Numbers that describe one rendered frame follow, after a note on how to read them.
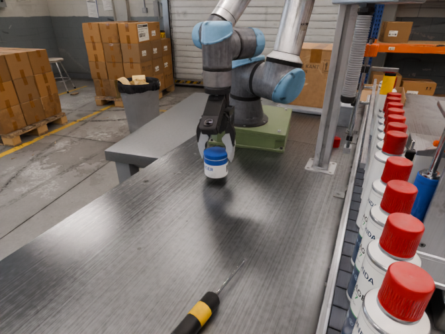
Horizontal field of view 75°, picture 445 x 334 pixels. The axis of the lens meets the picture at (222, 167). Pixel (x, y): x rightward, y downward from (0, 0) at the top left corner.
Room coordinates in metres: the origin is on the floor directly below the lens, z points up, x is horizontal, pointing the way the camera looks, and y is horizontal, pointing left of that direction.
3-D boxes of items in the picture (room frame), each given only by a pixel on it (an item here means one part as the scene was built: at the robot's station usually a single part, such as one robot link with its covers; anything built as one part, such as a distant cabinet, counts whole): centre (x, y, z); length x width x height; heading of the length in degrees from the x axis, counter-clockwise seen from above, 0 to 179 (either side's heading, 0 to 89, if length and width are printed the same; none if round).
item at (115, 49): (4.86, 1.41, 0.57); 1.20 x 0.85 x 1.14; 166
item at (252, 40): (0.85, -0.05, 1.19); 0.11 x 0.11 x 0.08; 45
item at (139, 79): (3.27, 0.94, 0.50); 0.42 x 0.41 x 0.28; 163
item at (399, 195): (0.30, -0.22, 0.98); 0.05 x 0.05 x 0.20
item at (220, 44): (0.77, 0.01, 1.20); 0.09 x 0.08 x 0.11; 135
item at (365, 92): (1.69, -0.91, 0.85); 0.30 x 0.26 x 0.04; 154
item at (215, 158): (0.75, 0.02, 0.88); 0.07 x 0.07 x 0.07
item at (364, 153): (1.08, -0.56, 0.96); 1.07 x 0.01 x 0.01; 154
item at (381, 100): (0.97, -0.55, 0.98); 0.05 x 0.05 x 0.20
